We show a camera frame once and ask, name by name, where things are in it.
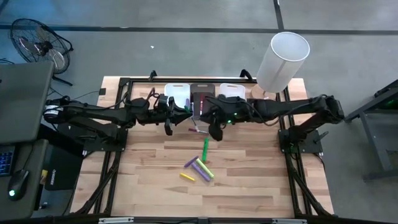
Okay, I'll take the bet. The lavender Sharpie highlighter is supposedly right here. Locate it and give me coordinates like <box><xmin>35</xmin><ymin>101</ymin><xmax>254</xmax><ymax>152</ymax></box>
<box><xmin>190</xmin><ymin>161</ymin><xmax>211</xmax><ymax>183</ymax></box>

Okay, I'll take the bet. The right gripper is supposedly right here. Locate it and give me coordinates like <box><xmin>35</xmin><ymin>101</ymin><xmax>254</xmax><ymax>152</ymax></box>
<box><xmin>198</xmin><ymin>95</ymin><xmax>234</xmax><ymax>142</ymax></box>

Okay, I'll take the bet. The white lamp with wooden base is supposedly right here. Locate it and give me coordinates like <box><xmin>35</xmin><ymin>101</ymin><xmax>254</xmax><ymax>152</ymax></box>
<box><xmin>250</xmin><ymin>31</ymin><xmax>311</xmax><ymax>107</ymax></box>

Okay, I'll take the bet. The black computer mouse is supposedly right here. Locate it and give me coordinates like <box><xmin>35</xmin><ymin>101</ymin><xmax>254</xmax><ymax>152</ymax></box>
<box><xmin>7</xmin><ymin>169</ymin><xmax>30</xmax><ymax>202</ymax></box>

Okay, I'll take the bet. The black case with logo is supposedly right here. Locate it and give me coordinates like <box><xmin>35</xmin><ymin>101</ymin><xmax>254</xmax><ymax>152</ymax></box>
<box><xmin>45</xmin><ymin>145</ymin><xmax>85</xmax><ymax>191</ymax></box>

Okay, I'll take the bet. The dark grey standing desk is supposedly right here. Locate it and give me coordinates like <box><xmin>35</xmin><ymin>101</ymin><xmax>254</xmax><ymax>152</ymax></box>
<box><xmin>0</xmin><ymin>60</ymin><xmax>55</xmax><ymax>220</ymax></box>

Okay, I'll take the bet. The black metal workbench frame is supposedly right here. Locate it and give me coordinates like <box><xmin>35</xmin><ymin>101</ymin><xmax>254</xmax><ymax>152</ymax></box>
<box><xmin>343</xmin><ymin>79</ymin><xmax>398</xmax><ymax>182</ymax></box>

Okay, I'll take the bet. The backlit keyboard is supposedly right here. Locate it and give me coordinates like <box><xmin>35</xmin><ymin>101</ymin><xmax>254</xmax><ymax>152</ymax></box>
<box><xmin>0</xmin><ymin>144</ymin><xmax>16</xmax><ymax>177</ymax></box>

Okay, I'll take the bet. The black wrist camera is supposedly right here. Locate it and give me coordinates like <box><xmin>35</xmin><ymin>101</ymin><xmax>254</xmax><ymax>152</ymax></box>
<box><xmin>157</xmin><ymin>95</ymin><xmax>170</xmax><ymax>110</ymax></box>

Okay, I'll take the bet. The dark purple highlighter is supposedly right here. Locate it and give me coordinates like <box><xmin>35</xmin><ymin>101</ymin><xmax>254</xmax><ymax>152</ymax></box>
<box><xmin>183</xmin><ymin>155</ymin><xmax>200</xmax><ymax>169</ymax></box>

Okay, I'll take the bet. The white plastic bin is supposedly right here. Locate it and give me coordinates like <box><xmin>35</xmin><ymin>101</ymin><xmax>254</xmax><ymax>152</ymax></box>
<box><xmin>164</xmin><ymin>82</ymin><xmax>191</xmax><ymax>116</ymax></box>
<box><xmin>218</xmin><ymin>82</ymin><xmax>247</xmax><ymax>101</ymax></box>

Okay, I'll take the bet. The black floor fan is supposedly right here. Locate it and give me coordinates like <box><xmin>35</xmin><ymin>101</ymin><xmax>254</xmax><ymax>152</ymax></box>
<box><xmin>9</xmin><ymin>17</ymin><xmax>75</xmax><ymax>87</ymax></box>

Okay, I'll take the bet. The black aluminium table frame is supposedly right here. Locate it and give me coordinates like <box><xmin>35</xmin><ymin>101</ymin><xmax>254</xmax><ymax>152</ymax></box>
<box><xmin>67</xmin><ymin>76</ymin><xmax>335</xmax><ymax>224</ymax></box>

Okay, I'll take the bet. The grey plastic bin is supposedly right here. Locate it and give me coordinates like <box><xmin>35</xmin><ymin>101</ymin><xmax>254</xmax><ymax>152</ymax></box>
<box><xmin>190</xmin><ymin>82</ymin><xmax>216</xmax><ymax>121</ymax></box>

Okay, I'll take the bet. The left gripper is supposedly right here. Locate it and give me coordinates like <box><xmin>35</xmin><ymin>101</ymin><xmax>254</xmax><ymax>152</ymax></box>
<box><xmin>146</xmin><ymin>105</ymin><xmax>193</xmax><ymax>136</ymax></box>

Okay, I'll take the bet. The pale yellow highlighter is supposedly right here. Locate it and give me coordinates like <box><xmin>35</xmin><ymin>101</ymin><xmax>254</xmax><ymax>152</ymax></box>
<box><xmin>195</xmin><ymin>157</ymin><xmax>215</xmax><ymax>180</ymax></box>

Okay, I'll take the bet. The silver aluminium bracket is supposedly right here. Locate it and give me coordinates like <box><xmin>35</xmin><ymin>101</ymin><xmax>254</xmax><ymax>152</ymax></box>
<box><xmin>98</xmin><ymin>217</ymin><xmax>134</xmax><ymax>224</ymax></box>
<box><xmin>272</xmin><ymin>218</ymin><xmax>308</xmax><ymax>224</ymax></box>

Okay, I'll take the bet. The green highlighter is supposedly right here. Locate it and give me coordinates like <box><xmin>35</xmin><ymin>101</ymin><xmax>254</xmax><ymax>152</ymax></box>
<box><xmin>201</xmin><ymin>137</ymin><xmax>210</xmax><ymax>163</ymax></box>

